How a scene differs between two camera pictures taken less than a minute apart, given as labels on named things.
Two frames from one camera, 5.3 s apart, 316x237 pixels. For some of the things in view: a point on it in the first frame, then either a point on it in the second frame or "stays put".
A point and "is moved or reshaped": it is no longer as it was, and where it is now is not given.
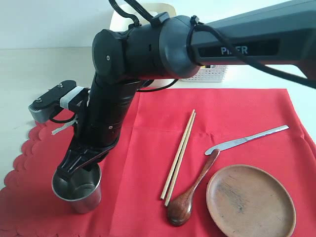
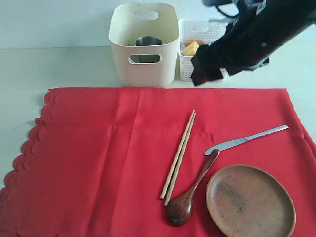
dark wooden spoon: x=179 y=209 stays put
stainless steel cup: x=83 y=189 is moved or reshaped
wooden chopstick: x=177 y=156 stays put
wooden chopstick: x=179 y=161 stays put
